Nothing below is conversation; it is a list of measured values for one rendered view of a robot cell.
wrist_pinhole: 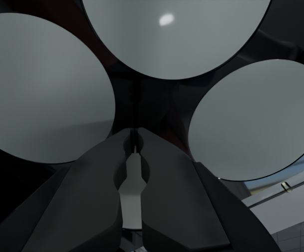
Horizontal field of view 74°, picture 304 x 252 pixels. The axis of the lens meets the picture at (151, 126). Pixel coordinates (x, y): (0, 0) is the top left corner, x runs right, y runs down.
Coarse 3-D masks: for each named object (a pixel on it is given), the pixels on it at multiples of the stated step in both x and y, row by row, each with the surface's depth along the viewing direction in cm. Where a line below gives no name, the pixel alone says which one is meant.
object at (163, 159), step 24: (144, 144) 11; (168, 144) 11; (144, 168) 10; (168, 168) 9; (192, 168) 9; (144, 192) 8; (168, 192) 8; (192, 192) 8; (144, 216) 7; (168, 216) 7; (192, 216) 7; (216, 216) 7; (144, 240) 7; (168, 240) 6; (192, 240) 6; (216, 240) 6
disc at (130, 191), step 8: (128, 160) 15; (136, 160) 16; (128, 168) 16; (136, 168) 16; (128, 176) 16; (136, 176) 16; (128, 184) 17; (136, 184) 17; (144, 184) 17; (120, 192) 17; (128, 192) 17; (136, 192) 17; (120, 200) 18; (128, 200) 18; (136, 200) 18; (128, 208) 18; (136, 208) 18; (128, 216) 19; (136, 216) 19; (128, 224) 19; (136, 224) 20
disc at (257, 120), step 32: (256, 64) 12; (288, 64) 12; (224, 96) 13; (256, 96) 13; (288, 96) 14; (192, 128) 14; (224, 128) 15; (256, 128) 15; (288, 128) 15; (224, 160) 16; (256, 160) 16; (288, 160) 16
